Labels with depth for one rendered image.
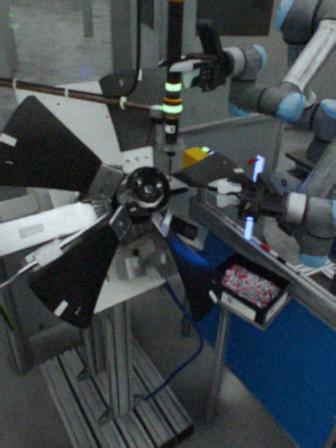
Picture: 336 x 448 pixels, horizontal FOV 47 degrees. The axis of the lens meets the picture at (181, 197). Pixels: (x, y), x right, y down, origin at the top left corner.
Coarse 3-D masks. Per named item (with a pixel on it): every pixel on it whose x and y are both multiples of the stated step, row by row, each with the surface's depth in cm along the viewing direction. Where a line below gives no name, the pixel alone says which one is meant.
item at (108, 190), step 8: (104, 168) 95; (112, 168) 95; (96, 176) 96; (104, 176) 96; (112, 176) 97; (120, 176) 97; (96, 184) 97; (112, 184) 98; (96, 192) 99; (104, 192) 99; (112, 192) 99
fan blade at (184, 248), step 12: (168, 240) 98; (180, 240) 106; (180, 252) 100; (192, 252) 108; (180, 264) 97; (192, 264) 102; (204, 264) 109; (180, 276) 95; (192, 276) 99; (204, 276) 105; (216, 276) 111; (192, 288) 97; (204, 288) 102; (216, 288) 107; (192, 300) 95; (204, 300) 99; (216, 300) 104; (192, 312) 94; (204, 312) 97
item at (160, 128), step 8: (152, 112) 96; (160, 112) 95; (152, 120) 96; (160, 120) 95; (160, 128) 97; (160, 136) 98; (160, 144) 98; (168, 144) 98; (176, 144) 98; (184, 144) 99
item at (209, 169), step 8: (216, 152) 124; (200, 160) 120; (208, 160) 120; (216, 160) 120; (224, 160) 121; (184, 168) 115; (192, 168) 114; (200, 168) 115; (208, 168) 115; (216, 168) 116; (224, 168) 116; (232, 168) 118; (240, 168) 119; (176, 176) 108; (184, 176) 108; (192, 176) 109; (200, 176) 109; (208, 176) 110; (216, 176) 111; (224, 176) 112; (232, 176) 114; (240, 176) 115; (192, 184) 104; (200, 184) 105; (240, 192) 108
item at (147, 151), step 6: (126, 150) 104; (132, 150) 104; (138, 150) 103; (144, 150) 102; (150, 150) 102; (126, 156) 104; (132, 156) 104; (138, 156) 103; (144, 156) 102; (150, 156) 101; (126, 162) 104; (132, 162) 103; (138, 162) 103; (144, 162) 102; (150, 162) 101; (126, 168) 104; (132, 168) 103
